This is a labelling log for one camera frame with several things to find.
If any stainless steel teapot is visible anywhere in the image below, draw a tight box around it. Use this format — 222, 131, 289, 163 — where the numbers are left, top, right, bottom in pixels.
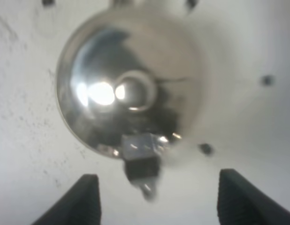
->
55, 0, 205, 201

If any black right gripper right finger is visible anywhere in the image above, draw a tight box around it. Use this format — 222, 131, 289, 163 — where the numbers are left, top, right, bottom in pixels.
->
217, 169, 290, 225

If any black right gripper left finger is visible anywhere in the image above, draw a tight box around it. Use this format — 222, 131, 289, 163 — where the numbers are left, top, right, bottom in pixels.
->
34, 174, 102, 225

